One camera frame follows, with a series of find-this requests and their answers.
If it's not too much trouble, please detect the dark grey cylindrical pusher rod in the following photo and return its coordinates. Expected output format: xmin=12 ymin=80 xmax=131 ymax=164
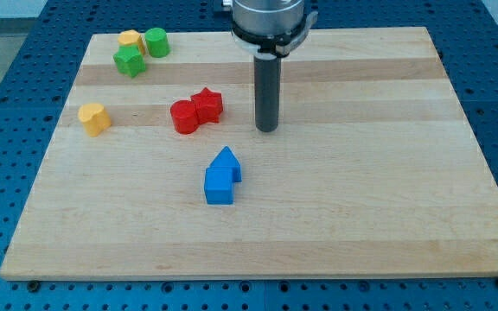
xmin=253 ymin=58 xmax=281 ymax=132

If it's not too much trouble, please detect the red star block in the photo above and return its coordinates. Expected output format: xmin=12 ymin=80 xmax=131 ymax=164
xmin=190 ymin=87 xmax=223 ymax=124

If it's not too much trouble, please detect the green star block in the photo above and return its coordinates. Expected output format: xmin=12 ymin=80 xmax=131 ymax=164
xmin=113 ymin=46 xmax=146 ymax=78

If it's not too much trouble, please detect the red cylinder block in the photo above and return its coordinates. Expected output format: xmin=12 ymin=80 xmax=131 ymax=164
xmin=170 ymin=100 xmax=199 ymax=135

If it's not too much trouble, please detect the blue triangle block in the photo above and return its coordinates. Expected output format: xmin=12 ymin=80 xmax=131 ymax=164
xmin=210 ymin=146 xmax=242 ymax=182

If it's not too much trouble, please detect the green cylinder block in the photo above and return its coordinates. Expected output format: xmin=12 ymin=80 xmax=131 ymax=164
xmin=144 ymin=28 xmax=170 ymax=58

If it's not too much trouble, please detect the blue cube block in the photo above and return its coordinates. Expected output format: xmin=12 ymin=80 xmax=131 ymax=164
xmin=203 ymin=167 xmax=233 ymax=205

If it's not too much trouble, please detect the yellow hexagon block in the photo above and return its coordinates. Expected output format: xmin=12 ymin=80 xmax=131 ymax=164
xmin=118 ymin=29 xmax=146 ymax=55

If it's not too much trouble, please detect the light wooden board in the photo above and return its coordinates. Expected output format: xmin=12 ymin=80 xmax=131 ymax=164
xmin=0 ymin=27 xmax=498 ymax=281

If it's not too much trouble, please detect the yellow heart block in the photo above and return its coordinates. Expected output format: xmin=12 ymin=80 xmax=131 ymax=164
xmin=77 ymin=103 xmax=112 ymax=137

